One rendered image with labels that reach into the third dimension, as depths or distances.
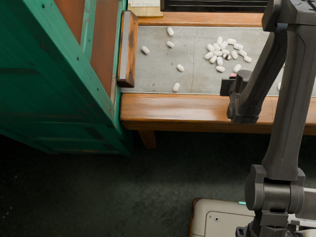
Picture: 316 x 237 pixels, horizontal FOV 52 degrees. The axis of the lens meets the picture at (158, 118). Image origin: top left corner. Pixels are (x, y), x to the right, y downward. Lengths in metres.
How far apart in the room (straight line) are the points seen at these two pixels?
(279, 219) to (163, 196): 1.28
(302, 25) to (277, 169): 0.28
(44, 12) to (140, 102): 0.75
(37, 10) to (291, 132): 0.50
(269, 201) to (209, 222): 0.99
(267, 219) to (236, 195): 1.27
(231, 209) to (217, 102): 0.64
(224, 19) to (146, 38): 0.33
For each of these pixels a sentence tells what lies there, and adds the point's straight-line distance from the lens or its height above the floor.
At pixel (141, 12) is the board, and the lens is 1.41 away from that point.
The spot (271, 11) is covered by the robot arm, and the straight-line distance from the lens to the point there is 0.70.
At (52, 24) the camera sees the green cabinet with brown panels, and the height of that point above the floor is 1.47.
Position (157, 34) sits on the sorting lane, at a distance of 1.40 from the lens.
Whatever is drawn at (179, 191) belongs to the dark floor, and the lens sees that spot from 1.96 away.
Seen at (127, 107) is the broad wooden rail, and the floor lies 0.76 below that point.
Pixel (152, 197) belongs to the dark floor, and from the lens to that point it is 1.96.
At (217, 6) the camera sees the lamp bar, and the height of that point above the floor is 1.07.
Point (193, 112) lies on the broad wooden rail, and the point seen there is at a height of 0.76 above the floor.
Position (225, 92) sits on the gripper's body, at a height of 0.91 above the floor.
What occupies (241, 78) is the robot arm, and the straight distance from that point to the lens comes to 0.99.
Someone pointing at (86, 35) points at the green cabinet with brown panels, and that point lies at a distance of 0.82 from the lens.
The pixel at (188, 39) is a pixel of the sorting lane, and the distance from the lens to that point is 1.38.
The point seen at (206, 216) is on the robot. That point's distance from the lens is 1.69.
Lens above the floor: 1.95
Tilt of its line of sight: 75 degrees down
